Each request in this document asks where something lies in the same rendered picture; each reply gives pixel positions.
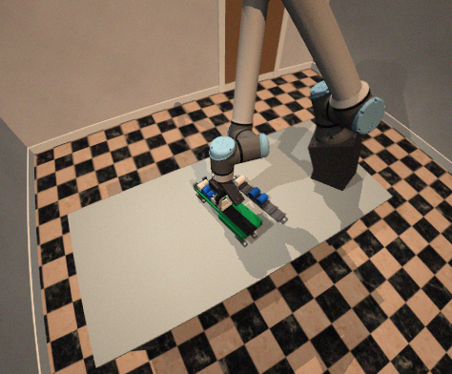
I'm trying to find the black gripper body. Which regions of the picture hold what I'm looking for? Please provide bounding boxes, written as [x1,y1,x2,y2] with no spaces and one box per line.
[209,178,227,197]

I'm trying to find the blue plastic bar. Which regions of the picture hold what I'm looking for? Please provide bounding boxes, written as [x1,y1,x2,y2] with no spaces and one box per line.
[206,190,216,200]
[256,193,268,205]
[201,184,211,196]
[248,187,260,198]

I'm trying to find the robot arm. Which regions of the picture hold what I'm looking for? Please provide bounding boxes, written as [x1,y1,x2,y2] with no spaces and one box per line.
[209,0,385,206]

